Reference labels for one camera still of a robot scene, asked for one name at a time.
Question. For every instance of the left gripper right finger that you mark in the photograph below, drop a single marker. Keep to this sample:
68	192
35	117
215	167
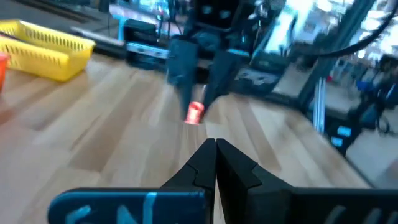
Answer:
248	199

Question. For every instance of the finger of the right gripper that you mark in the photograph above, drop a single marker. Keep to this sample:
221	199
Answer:
224	71
183	68

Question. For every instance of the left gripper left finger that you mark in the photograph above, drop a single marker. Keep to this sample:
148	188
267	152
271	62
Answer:
186	202

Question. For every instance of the yellow plastic bin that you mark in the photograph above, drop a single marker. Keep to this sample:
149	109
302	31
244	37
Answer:
46	62

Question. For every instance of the person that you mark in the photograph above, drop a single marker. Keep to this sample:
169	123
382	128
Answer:
382	99

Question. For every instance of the orange plastic bin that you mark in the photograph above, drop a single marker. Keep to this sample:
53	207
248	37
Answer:
3	71

